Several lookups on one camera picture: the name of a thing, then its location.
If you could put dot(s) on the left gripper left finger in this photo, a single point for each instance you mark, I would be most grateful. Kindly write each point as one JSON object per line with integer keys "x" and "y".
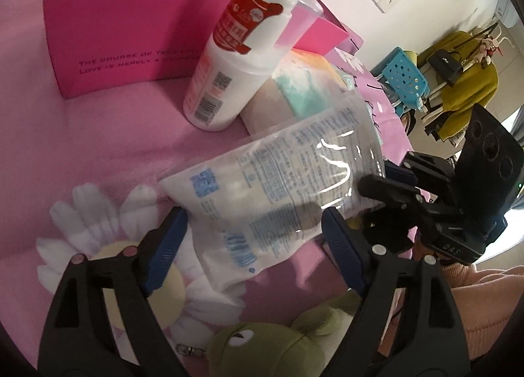
{"x": 78, "y": 338}

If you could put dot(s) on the clear cotton pad pack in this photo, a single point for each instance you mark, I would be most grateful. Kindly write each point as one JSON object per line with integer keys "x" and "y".
{"x": 255, "y": 206}

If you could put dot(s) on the pink bed blanket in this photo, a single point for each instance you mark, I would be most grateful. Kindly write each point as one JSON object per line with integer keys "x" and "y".
{"x": 80, "y": 176}

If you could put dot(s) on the green frog plush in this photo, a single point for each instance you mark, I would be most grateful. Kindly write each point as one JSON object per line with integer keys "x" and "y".
{"x": 266, "y": 349}

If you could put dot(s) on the metal keychain clasp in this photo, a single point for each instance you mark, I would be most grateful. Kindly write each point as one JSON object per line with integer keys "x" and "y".
{"x": 189, "y": 351}

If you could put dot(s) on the pink sleeve forearm right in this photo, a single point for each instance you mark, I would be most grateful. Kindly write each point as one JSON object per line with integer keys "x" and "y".
{"x": 486, "y": 301}

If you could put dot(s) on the black tracking camera box right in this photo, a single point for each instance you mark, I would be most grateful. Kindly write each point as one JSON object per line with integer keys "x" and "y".
{"x": 489, "y": 172}

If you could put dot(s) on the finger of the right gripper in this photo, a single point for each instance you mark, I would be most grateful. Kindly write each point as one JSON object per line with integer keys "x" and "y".
{"x": 388, "y": 190}
{"x": 400, "y": 173}

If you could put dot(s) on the blue perforated basket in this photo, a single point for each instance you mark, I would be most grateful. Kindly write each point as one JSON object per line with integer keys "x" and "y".
{"x": 405, "y": 85}

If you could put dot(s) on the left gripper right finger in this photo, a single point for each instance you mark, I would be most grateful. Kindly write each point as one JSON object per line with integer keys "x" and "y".
{"x": 429, "y": 340}

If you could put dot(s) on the pastel tissue pack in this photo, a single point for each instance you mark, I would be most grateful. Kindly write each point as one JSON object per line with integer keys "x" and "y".
{"x": 302, "y": 85}

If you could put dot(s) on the black handbag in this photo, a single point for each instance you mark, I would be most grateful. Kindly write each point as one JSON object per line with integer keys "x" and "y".
{"x": 446, "y": 66}

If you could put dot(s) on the pink storage box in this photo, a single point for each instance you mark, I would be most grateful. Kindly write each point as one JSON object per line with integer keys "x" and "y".
{"x": 100, "y": 44}

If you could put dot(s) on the white lotion bottle red label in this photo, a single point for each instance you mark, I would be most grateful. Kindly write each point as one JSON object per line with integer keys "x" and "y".
{"x": 237, "y": 57}

